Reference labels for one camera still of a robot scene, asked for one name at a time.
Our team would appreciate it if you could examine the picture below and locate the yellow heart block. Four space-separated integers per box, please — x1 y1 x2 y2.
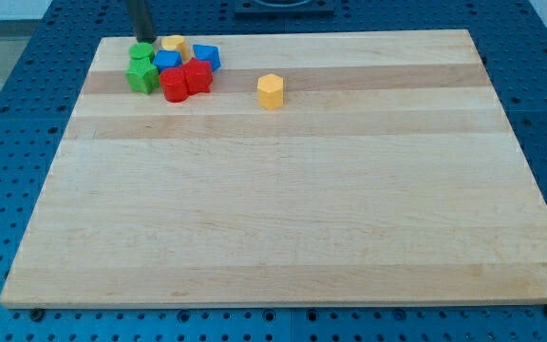
160 35 191 62

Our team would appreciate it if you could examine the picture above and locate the blue triangle block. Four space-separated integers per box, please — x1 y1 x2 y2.
193 45 221 71

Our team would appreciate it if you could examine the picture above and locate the yellow hexagon block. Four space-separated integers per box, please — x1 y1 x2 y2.
257 74 284 110

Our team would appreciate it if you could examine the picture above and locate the wooden board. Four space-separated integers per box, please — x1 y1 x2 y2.
0 29 547 309

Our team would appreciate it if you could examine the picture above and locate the red star block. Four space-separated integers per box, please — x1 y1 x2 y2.
180 58 213 95

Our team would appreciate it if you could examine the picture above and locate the red cylinder block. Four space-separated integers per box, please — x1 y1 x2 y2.
160 67 189 103

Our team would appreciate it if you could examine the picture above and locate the blue cube block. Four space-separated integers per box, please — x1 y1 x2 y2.
152 49 182 72

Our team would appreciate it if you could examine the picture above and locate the green star block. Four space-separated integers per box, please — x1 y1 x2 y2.
125 58 160 95

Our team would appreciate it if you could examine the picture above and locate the green cylinder block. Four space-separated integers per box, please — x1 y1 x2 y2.
128 42 155 62

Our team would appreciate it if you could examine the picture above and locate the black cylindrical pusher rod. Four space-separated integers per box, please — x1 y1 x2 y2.
124 0 157 43

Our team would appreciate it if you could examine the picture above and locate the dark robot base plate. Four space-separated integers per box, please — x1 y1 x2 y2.
232 0 334 14

